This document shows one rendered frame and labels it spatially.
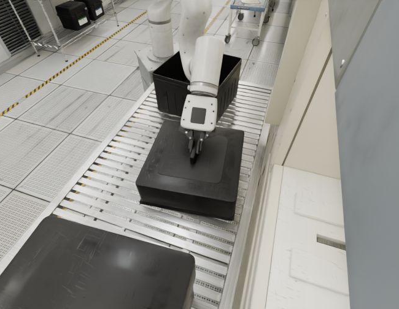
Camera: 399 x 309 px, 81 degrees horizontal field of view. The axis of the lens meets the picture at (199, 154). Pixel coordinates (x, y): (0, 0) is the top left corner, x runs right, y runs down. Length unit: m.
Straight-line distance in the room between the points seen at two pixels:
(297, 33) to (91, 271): 0.67
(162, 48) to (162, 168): 0.86
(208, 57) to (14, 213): 1.65
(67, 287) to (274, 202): 0.47
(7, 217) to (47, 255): 1.53
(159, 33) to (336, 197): 1.11
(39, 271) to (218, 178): 0.44
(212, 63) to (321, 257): 0.55
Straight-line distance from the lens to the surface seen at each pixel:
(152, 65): 1.39
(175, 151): 0.73
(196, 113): 0.69
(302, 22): 0.69
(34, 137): 2.45
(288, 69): 0.73
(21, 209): 1.98
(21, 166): 2.25
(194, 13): 0.74
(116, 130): 1.00
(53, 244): 0.48
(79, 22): 3.77
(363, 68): 0.20
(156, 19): 1.37
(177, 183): 0.66
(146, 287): 0.41
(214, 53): 0.71
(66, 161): 2.09
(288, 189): 0.68
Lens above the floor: 1.40
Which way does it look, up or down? 49 degrees down
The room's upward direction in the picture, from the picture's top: straight up
